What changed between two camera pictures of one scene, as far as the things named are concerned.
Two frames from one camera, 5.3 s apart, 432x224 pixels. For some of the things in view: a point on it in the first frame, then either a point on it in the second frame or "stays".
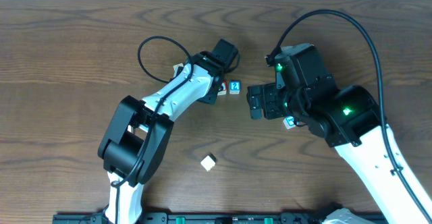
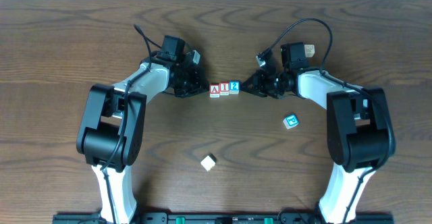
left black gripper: x=212 y=98 -> x=194 y=81
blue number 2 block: x=234 y=87 stays
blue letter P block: x=289 y=122 stays
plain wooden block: x=208 y=162 stays
